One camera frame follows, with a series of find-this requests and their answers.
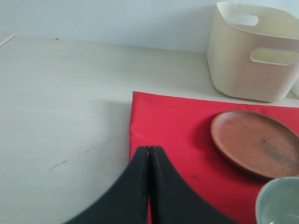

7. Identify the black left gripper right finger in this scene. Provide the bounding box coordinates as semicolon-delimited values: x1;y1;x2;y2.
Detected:
149;146;236;224

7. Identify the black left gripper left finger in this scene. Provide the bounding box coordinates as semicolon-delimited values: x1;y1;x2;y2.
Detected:
66;147;150;224

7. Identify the brown wooden plate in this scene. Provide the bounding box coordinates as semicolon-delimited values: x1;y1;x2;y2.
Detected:
210;110;299;180

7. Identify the pale green ceramic bowl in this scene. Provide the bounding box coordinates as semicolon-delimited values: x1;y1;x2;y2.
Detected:
255;177;299;224

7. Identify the red table cloth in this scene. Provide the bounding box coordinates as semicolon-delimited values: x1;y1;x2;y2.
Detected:
129;91;299;224

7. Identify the cream plastic bin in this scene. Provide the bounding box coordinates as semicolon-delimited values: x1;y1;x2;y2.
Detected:
206;2;299;102

